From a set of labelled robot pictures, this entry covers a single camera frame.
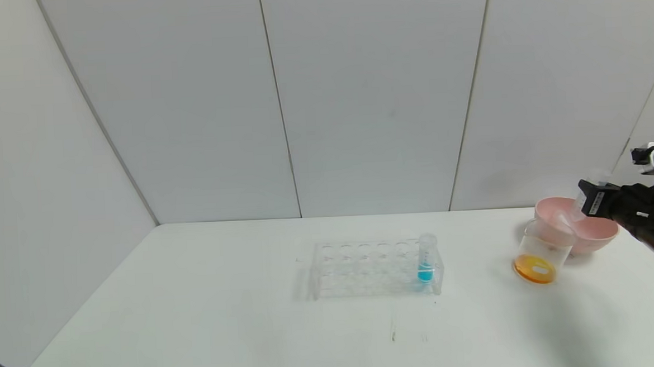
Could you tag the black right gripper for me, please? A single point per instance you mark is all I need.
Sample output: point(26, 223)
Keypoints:
point(595, 201)

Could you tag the yellow pigment test tube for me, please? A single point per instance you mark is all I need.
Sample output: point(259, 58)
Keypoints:
point(598, 179)

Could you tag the clear glass beaker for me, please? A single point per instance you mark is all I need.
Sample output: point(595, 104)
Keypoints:
point(538, 262)

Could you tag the blue pigment test tube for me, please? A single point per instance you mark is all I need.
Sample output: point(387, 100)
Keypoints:
point(425, 270)

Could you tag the clear acrylic test tube rack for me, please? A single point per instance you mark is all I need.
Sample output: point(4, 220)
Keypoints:
point(365, 268)

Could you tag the pink plastic bowl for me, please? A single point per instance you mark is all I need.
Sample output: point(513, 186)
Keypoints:
point(593, 234)

